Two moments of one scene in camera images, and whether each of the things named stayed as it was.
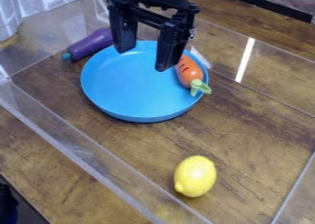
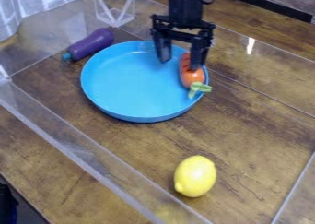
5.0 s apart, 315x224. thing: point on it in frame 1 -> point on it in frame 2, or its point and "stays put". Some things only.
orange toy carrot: [188, 71] stays put
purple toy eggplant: [92, 43] stays put
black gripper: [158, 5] -> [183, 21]
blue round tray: [127, 89] stays put
